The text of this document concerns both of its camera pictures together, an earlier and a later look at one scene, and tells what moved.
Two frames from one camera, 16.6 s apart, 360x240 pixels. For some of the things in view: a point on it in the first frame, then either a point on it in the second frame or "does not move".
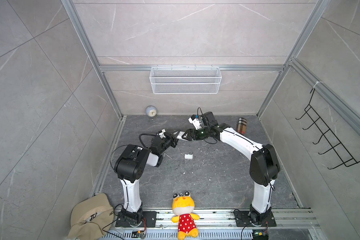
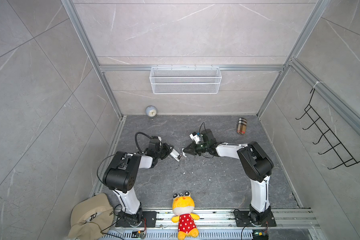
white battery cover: (188, 156) → (183, 153)
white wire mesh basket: (185, 80) does not move
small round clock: (151, 112) does not move
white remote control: (179, 136) → (175, 154)
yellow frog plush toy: (183, 205) does not move
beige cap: (91, 218) does not move
